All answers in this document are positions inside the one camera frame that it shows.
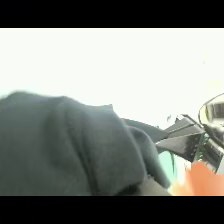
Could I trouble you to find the black garment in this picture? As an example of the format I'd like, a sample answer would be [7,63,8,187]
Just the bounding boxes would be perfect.
[0,90,173,197]

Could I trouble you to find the orange garment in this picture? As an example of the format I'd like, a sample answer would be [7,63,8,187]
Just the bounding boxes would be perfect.
[170,161,224,197]

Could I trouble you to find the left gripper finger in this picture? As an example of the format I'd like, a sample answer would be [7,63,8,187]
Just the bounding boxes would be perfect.
[165,114,205,136]
[155,131,206,163]

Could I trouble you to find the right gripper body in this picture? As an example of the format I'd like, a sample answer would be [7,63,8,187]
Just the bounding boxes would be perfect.
[195,124,224,175]

